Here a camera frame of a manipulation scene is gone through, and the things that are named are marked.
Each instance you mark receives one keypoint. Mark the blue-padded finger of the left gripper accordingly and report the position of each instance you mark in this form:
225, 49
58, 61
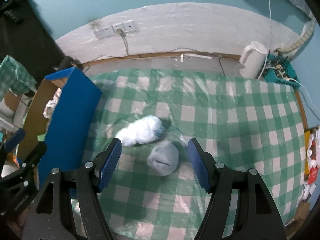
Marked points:
10, 144

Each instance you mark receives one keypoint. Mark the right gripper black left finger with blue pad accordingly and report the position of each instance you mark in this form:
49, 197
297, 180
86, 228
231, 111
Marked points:
51, 216

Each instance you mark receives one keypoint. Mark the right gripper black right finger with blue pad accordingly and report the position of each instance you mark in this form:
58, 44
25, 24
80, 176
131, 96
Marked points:
240, 206

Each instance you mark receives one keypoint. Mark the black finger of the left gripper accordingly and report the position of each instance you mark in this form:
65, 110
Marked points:
30, 162

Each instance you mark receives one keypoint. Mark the grey sock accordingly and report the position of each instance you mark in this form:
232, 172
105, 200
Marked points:
163, 159

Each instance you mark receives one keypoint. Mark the light green cloth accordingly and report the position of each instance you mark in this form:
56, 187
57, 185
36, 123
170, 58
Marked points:
41, 137

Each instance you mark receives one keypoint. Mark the blue cardboard box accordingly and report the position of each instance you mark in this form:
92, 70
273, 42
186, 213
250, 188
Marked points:
67, 130

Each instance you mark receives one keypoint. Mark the green checkered tablecloth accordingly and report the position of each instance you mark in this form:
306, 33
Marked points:
242, 123

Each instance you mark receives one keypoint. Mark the black hanging clothes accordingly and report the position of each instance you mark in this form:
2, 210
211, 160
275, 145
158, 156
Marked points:
24, 38

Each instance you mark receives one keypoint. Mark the teal plastic basket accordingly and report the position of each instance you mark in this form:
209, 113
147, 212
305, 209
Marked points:
279, 70

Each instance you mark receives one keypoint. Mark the white electric kettle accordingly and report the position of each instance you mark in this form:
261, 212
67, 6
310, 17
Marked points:
252, 59

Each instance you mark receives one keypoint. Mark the white wall socket strip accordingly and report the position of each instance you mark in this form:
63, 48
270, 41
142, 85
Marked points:
116, 29

